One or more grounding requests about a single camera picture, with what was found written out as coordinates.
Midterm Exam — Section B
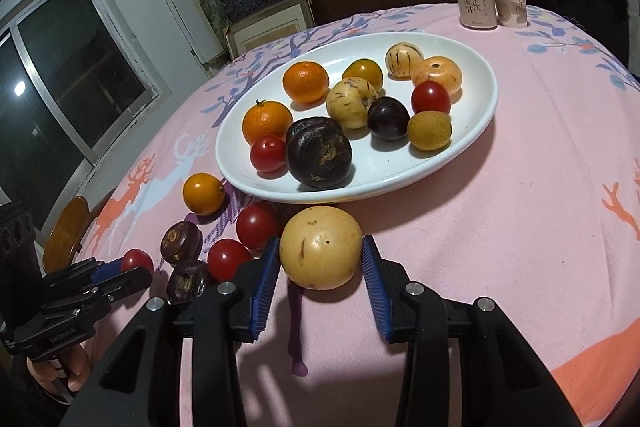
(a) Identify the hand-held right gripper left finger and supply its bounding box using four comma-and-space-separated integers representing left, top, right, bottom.
60, 237, 281, 427

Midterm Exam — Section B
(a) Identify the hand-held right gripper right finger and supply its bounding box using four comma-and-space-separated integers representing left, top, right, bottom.
361, 235, 583, 427

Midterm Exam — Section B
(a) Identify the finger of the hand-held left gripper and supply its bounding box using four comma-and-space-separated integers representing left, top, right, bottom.
14, 268, 154, 356
44, 257, 125, 304

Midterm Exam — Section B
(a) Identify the red cherry tomato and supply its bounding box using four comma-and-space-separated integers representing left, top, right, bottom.
410, 80, 451, 115
207, 238, 253, 283
121, 248, 155, 274
250, 134, 288, 174
235, 202, 281, 250

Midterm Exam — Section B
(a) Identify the large yellow pepino melon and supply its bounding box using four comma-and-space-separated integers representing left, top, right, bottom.
279, 205, 363, 291

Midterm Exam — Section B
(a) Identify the white oval plate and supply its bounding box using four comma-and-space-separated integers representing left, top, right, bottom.
215, 32, 500, 204

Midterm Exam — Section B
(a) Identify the large dark water chestnut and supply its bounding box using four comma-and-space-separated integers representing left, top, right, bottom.
285, 127, 355, 188

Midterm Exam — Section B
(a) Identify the brown longan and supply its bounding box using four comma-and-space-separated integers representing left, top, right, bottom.
407, 110, 453, 152

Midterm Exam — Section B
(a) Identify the dark purple plum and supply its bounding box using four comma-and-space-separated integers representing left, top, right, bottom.
366, 96, 411, 142

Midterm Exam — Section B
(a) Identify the pale yellow striped pepino melon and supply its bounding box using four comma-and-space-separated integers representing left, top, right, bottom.
326, 77, 379, 130

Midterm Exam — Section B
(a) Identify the orange-yellow pepino melon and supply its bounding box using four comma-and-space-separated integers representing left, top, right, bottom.
411, 55, 462, 95

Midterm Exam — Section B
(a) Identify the person's left hand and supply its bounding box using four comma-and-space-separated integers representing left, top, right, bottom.
27, 339, 93, 405

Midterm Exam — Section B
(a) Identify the wooden chair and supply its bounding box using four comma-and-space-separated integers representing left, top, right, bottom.
42, 196, 103, 273

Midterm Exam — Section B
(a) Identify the small dark water chestnut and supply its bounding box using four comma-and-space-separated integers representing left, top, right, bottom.
166, 259, 213, 305
160, 220, 203, 265

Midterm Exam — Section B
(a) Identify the smooth orange fruit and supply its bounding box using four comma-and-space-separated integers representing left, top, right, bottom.
182, 173, 227, 215

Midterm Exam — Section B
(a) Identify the person's dark clothing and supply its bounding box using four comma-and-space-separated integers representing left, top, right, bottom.
0, 357, 71, 427

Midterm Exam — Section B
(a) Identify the tangerine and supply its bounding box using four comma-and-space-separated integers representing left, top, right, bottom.
242, 99, 294, 146
282, 61, 331, 104

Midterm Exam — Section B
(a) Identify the sliding glass window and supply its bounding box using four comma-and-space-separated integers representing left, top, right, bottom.
0, 0, 173, 238

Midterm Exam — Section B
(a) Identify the pink deer print tablecloth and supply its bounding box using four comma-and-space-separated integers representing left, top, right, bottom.
75, 2, 640, 427

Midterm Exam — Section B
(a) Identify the small yellow-orange fruit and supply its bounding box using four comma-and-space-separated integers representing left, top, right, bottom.
342, 58, 385, 92

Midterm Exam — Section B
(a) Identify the small striped pepino melon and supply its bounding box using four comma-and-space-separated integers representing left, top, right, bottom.
384, 42, 425, 80

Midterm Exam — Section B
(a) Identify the framed cardboard panel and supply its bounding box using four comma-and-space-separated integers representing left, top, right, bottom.
225, 0, 316, 60

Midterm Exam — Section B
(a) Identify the white panel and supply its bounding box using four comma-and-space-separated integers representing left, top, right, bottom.
152, 0, 221, 68

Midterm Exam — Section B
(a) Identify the beige drink can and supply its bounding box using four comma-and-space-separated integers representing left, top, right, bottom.
454, 0, 499, 29

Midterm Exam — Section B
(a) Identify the beige paper cup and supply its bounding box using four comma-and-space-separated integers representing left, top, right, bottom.
487, 0, 529, 29

